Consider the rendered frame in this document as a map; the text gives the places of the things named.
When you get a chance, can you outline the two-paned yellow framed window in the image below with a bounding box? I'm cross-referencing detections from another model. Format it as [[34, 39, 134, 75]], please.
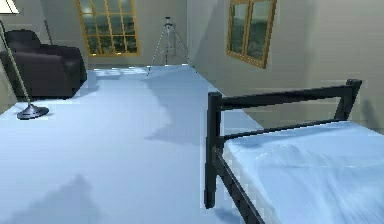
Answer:
[[225, 0, 278, 70]]

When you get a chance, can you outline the grey floor lamp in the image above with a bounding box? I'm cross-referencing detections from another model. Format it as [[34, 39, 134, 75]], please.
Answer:
[[0, 0, 50, 121]]

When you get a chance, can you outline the grey tripod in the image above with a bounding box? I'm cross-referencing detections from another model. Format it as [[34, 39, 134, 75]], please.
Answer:
[[147, 15, 198, 76]]

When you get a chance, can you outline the dark armchair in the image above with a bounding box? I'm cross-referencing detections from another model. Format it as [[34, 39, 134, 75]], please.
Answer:
[[0, 29, 88, 100]]

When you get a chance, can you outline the many-paned yellow framed window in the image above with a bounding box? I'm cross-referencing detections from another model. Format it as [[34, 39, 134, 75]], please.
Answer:
[[75, 0, 141, 58]]

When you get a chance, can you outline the black framed bed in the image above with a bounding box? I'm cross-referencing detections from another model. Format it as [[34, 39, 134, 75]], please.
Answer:
[[203, 78, 384, 224]]

